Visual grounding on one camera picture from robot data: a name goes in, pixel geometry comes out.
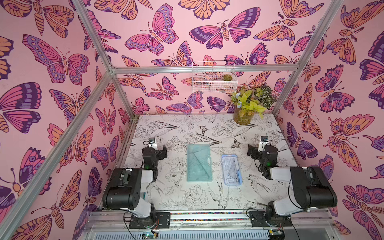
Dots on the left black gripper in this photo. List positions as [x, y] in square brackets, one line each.
[162, 152]

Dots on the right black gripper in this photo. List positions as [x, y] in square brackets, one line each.
[253, 151]

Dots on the green transparent ruler set pouch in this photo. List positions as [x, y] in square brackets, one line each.
[199, 163]

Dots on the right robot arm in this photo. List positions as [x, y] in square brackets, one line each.
[308, 187]

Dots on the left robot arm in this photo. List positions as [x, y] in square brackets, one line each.
[123, 192]

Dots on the blue plastic geometry case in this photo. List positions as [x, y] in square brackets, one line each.
[231, 170]

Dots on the potted green leafy plant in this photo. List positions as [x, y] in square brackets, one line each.
[250, 102]

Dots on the small succulent in basket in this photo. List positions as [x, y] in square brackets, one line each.
[227, 78]

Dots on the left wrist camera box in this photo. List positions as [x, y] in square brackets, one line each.
[153, 143]

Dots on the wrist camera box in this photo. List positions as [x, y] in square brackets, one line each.
[153, 143]
[264, 140]

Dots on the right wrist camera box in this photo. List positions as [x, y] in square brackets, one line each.
[264, 140]

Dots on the white wire wall basket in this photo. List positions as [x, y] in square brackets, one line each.
[208, 79]

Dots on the aluminium frame struts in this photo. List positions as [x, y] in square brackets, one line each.
[23, 204]

